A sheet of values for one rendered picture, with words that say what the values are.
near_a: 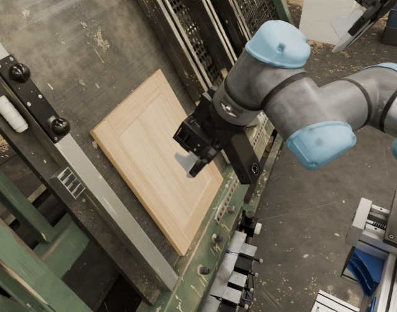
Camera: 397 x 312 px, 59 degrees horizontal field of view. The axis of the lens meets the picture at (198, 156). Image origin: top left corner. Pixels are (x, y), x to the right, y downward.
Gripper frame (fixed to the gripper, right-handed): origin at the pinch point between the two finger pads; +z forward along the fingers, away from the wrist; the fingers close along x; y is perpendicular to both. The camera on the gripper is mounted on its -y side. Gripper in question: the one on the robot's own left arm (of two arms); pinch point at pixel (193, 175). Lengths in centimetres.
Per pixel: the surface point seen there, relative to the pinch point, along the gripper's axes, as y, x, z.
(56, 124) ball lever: 25.9, 11.4, 2.1
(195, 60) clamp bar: 28, -55, 22
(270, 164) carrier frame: -30, -141, 116
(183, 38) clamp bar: 35, -54, 17
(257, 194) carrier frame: -35, -109, 114
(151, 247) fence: -3.9, 1.7, 35.3
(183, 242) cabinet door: -10.8, -10.8, 44.1
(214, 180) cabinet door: -5, -40, 46
